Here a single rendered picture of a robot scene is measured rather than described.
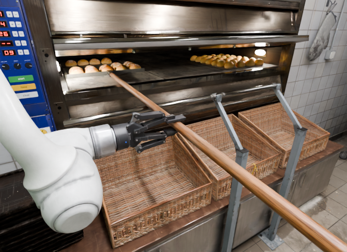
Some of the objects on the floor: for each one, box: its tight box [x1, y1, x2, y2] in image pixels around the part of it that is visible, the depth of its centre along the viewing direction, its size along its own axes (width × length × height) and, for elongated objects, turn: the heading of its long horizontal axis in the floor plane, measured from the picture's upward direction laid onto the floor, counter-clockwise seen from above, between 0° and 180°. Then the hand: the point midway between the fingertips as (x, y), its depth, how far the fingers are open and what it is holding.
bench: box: [57, 123, 344, 252], centre depth 153 cm, size 56×242×58 cm, turn 119°
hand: (174, 124), depth 67 cm, fingers closed on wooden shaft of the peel, 3 cm apart
